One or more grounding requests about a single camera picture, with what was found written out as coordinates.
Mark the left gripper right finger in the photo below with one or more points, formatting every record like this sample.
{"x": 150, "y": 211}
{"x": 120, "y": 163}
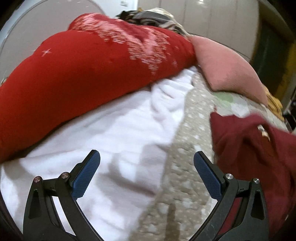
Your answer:
{"x": 240, "y": 212}

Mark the white fleece blanket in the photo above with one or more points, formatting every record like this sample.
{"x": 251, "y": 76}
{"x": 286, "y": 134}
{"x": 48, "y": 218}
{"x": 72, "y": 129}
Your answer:
{"x": 132, "y": 134}

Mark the dark red garment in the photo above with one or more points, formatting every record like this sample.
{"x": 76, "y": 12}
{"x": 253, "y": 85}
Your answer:
{"x": 252, "y": 148}

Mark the red patterned pillow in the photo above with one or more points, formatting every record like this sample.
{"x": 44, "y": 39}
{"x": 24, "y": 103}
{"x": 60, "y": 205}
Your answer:
{"x": 96, "y": 60}

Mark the round grey headboard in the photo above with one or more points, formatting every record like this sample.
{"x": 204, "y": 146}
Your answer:
{"x": 32, "y": 23}

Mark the yellow crumpled garment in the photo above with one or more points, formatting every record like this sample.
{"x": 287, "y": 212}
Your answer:
{"x": 274, "y": 104}

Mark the pile of mixed clothes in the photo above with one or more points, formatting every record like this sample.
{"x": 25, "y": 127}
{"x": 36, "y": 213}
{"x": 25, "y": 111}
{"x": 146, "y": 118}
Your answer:
{"x": 156, "y": 17}

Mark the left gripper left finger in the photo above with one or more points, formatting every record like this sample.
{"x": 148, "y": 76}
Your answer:
{"x": 41, "y": 220}

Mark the pink pillow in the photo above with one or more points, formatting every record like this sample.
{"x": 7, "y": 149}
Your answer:
{"x": 226, "y": 70}

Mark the beige heart-patterned quilt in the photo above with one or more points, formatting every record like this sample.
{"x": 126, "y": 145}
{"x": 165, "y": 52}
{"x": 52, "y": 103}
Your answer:
{"x": 183, "y": 203}

